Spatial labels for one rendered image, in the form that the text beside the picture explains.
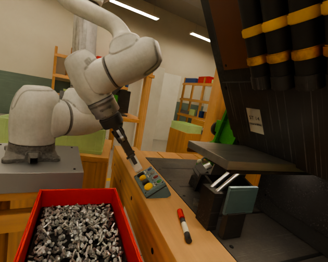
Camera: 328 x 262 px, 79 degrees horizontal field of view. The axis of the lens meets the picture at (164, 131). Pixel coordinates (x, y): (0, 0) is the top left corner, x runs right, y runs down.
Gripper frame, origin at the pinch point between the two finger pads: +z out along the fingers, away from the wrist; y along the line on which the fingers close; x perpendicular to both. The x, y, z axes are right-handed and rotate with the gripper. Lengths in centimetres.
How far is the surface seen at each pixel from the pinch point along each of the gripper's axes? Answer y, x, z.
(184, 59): -735, 425, 46
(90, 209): 14.2, -17.8, -1.0
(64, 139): -68, -28, -7
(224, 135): 15.8, 29.9, 0.8
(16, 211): -8.6, -43.8, -3.2
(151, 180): 7.5, 1.6, 5.6
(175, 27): -727, 429, -84
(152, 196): 12.8, -0.7, 7.7
